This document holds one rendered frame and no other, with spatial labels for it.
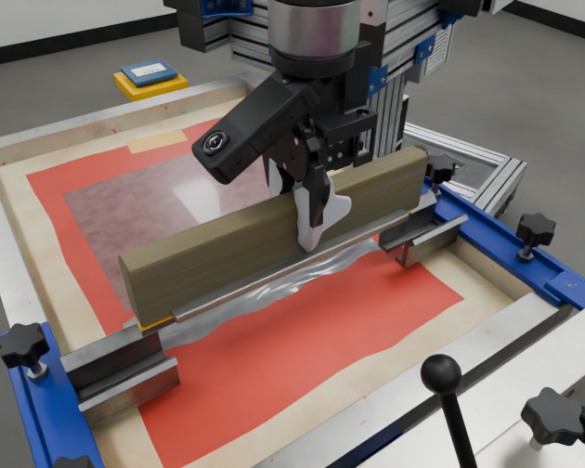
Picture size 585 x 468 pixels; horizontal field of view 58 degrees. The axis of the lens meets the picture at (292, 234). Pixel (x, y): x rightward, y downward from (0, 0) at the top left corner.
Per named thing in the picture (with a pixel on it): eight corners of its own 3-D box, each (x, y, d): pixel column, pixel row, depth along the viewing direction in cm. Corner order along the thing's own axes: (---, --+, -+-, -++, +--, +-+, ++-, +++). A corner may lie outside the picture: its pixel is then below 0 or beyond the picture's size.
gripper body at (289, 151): (373, 168, 52) (388, 47, 44) (302, 197, 48) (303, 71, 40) (328, 135, 57) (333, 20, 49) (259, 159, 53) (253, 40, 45)
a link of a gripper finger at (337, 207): (359, 246, 56) (358, 169, 51) (314, 267, 54) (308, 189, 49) (342, 234, 58) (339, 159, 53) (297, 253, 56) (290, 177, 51)
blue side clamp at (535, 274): (383, 210, 84) (389, 174, 79) (407, 200, 86) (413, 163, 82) (543, 334, 65) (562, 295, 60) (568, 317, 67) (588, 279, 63)
